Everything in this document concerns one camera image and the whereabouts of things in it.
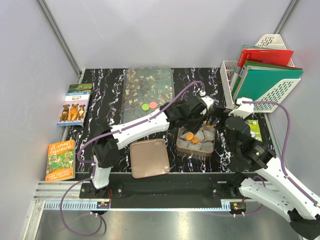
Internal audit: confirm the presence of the orange round striped cookie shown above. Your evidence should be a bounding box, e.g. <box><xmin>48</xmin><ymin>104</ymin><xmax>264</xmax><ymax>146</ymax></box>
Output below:
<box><xmin>185</xmin><ymin>132</ymin><xmax>195</xmax><ymax>141</ymax></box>

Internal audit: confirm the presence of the orange fish-shaped cookie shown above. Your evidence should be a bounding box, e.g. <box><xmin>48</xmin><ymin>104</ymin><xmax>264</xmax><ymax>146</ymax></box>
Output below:
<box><xmin>191</xmin><ymin>137</ymin><xmax>200</xmax><ymax>144</ymax></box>

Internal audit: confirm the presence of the rose gold tin box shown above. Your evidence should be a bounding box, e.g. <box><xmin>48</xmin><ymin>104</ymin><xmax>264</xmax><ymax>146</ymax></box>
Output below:
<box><xmin>176</xmin><ymin>125</ymin><xmax>216</xmax><ymax>157</ymax></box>

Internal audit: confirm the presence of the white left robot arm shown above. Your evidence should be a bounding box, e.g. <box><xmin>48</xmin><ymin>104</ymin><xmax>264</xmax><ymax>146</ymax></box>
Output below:
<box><xmin>90</xmin><ymin>96</ymin><xmax>214</xmax><ymax>198</ymax></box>

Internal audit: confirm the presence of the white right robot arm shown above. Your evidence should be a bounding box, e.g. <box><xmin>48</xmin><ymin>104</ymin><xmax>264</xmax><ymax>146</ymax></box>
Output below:
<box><xmin>208</xmin><ymin>98</ymin><xmax>320</xmax><ymax>240</ymax></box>

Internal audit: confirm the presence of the green comic booklet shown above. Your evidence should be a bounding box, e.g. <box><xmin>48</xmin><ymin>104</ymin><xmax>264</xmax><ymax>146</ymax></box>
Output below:
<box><xmin>245</xmin><ymin>119</ymin><xmax>263</xmax><ymax>142</ymax></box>

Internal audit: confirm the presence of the pink round cookie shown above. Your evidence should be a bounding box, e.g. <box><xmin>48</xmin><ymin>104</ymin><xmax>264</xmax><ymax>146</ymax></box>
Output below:
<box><xmin>149</xmin><ymin>101</ymin><xmax>158</xmax><ymax>110</ymax></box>

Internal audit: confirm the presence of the green round cookie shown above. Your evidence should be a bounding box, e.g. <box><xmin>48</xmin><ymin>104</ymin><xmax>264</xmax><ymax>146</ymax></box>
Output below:
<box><xmin>141</xmin><ymin>103</ymin><xmax>150</xmax><ymax>111</ymax></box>

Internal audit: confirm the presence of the floral blue serving tray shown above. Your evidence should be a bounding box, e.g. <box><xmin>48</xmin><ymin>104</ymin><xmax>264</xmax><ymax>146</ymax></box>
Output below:
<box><xmin>121</xmin><ymin>67</ymin><xmax>175</xmax><ymax>124</ymax></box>

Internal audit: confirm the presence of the white file organizer rack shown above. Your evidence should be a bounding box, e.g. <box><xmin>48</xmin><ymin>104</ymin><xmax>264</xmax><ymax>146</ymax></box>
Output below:
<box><xmin>220</xmin><ymin>34</ymin><xmax>304</xmax><ymax>113</ymax></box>

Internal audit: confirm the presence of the rose gold tin lid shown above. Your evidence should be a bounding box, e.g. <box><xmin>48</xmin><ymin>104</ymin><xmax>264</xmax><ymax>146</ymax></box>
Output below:
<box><xmin>129</xmin><ymin>139</ymin><xmax>170</xmax><ymax>179</ymax></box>

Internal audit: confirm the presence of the red folder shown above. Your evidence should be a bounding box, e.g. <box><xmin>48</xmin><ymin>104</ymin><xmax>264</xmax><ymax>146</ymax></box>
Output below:
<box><xmin>237</xmin><ymin>48</ymin><xmax>294</xmax><ymax>68</ymax></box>

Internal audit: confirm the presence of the dog picture book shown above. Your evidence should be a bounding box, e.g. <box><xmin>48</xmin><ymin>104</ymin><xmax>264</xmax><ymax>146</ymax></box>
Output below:
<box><xmin>57</xmin><ymin>83</ymin><xmax>93</xmax><ymax>126</ymax></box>

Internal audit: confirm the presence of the orange treehouse book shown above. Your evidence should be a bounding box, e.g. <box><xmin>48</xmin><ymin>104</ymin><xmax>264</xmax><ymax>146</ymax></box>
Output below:
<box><xmin>45</xmin><ymin>139</ymin><xmax>76</xmax><ymax>183</ymax></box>

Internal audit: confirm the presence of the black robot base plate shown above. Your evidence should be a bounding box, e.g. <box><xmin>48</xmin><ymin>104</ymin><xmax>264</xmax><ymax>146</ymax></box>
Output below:
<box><xmin>79</xmin><ymin>172</ymin><xmax>254</xmax><ymax>211</ymax></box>

